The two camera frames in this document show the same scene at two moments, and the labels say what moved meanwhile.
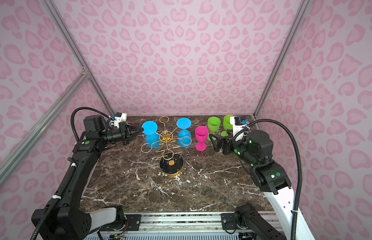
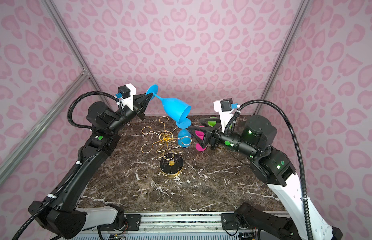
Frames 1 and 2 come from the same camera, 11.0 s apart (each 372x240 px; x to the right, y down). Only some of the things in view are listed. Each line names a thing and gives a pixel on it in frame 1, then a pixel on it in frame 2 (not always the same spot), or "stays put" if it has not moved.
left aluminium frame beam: x=62 y=103 stays put
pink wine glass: x=201 y=133 stays put
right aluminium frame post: x=271 y=79 stays put
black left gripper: x=125 y=132 to x=138 y=109
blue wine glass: x=150 y=128 to x=177 y=110
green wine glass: x=214 y=123 stays put
